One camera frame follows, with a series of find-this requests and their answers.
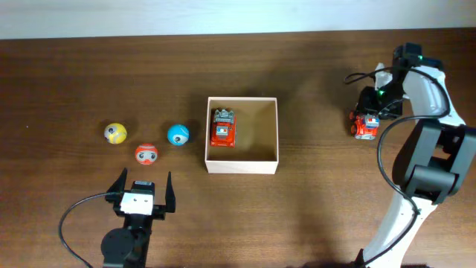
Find yellow face ball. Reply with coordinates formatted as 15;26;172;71
104;123;127;144

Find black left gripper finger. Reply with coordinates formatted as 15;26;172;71
161;171;176;213
105;167;128;203

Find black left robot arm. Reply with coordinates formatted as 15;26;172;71
101;169;176;267

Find red toy truck blue tracks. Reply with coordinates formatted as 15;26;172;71
210;109;237;147

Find red toy truck yellow ladder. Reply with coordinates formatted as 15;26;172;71
349;111;380;140

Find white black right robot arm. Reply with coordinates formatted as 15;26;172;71
349;43;475;267

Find blue face ball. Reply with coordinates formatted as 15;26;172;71
167;124;190;146

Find white cardboard box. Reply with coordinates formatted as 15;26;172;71
205;97;280;174

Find red face ball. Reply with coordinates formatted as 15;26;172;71
135;143;158;165

